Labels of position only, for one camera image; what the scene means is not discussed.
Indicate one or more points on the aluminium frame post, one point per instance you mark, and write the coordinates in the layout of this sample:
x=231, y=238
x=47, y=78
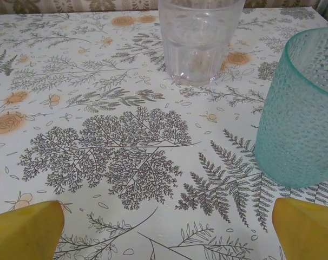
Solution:
x=327, y=10

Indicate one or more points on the floral table cover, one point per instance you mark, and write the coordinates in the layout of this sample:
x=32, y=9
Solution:
x=99, y=81

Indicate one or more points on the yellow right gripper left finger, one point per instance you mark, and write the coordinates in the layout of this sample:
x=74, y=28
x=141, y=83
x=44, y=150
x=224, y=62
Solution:
x=26, y=233

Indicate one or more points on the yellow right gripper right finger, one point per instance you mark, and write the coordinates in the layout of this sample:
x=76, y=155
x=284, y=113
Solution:
x=307, y=233

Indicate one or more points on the teal textured plastic cup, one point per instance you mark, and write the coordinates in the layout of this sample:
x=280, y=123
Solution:
x=296, y=122

